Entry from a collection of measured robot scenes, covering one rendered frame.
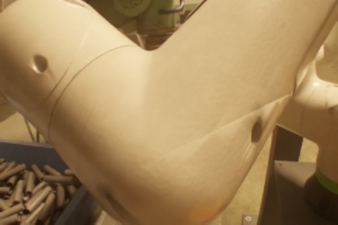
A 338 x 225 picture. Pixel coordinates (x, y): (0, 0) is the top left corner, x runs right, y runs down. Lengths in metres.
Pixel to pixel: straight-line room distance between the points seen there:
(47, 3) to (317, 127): 0.46
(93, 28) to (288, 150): 1.04
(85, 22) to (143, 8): 0.34
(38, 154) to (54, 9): 0.49
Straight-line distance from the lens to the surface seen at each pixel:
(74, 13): 0.18
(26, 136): 0.92
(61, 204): 0.48
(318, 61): 1.02
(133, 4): 0.51
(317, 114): 0.49
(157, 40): 0.53
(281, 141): 1.10
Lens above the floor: 1.33
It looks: 23 degrees down
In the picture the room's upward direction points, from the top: 5 degrees counter-clockwise
